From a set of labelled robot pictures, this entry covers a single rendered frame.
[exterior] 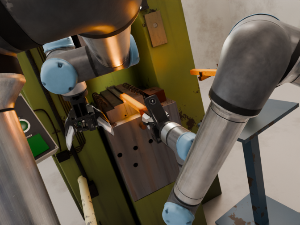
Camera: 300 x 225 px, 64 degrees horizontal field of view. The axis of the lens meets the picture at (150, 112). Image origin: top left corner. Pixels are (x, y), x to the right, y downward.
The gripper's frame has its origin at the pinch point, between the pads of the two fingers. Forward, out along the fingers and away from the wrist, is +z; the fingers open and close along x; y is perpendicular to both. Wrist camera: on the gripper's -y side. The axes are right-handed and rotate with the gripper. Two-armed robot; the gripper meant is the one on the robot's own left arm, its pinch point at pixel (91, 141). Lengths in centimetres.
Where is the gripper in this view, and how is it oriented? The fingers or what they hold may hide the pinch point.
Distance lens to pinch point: 83.1
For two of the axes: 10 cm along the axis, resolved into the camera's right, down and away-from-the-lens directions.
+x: 9.2, -3.0, 2.4
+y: 3.6, 4.5, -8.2
